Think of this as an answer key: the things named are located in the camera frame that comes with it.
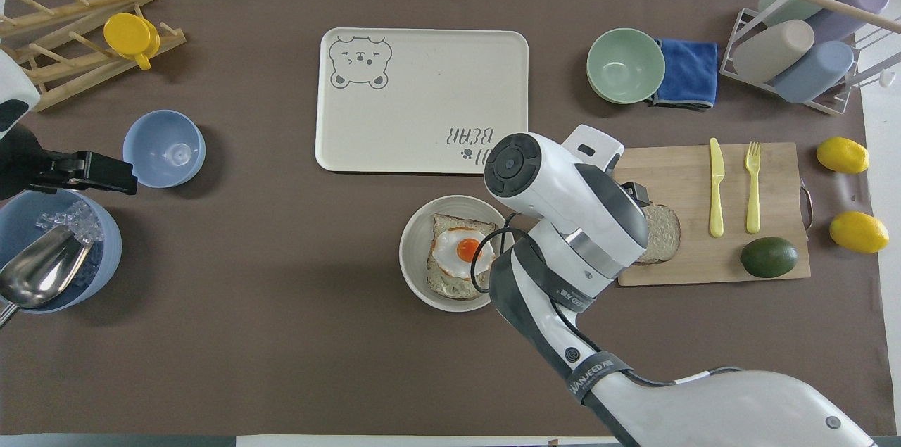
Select green bowl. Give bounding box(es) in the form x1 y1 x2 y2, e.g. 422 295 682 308
586 28 667 106

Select yellow plastic fork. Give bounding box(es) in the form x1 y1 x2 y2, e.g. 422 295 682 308
745 141 763 235

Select purple tumbler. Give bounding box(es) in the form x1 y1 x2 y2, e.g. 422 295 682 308
805 0 890 44

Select blue cloth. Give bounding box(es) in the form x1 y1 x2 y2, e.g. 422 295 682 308
650 38 719 111

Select wooden cutting board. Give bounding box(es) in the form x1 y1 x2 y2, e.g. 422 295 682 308
610 142 816 287

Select yellow lemon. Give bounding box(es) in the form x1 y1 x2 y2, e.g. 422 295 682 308
828 210 890 255
816 137 871 175

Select cream tray with bear print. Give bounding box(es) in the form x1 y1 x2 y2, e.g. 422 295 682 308
315 27 529 175

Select green avocado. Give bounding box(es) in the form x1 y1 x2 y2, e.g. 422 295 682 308
740 236 800 279

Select yellow plastic cup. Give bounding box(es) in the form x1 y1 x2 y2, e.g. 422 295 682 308
103 13 161 71

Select white wire cup rack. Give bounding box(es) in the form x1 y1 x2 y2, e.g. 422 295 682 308
719 0 901 116

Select blue tumbler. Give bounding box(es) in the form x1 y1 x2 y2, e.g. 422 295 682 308
772 40 855 105

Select white plate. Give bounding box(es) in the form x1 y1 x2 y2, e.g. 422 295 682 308
398 194 515 313

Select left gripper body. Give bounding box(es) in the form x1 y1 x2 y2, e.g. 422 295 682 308
0 123 94 201

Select clear ice cubes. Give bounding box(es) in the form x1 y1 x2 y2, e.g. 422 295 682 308
35 210 101 245

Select wooden dish rack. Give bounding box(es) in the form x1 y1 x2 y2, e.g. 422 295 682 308
0 0 188 113

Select plain bread slice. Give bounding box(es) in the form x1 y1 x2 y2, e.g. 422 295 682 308
632 203 682 265

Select light blue bowl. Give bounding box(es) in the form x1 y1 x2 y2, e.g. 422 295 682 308
123 110 207 189

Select bread slice under egg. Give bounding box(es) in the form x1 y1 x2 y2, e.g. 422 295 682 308
426 213 500 301

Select blue ice bucket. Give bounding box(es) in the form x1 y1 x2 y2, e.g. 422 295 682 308
0 188 123 315

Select fried egg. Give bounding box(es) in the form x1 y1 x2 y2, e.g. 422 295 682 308
430 225 496 281

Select beige tumbler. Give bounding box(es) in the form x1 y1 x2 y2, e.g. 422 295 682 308
733 19 816 84

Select yellow plastic knife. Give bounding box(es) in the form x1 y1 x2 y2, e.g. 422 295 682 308
709 137 726 239

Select metal scoop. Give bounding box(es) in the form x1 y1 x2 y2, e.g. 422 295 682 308
0 224 93 329

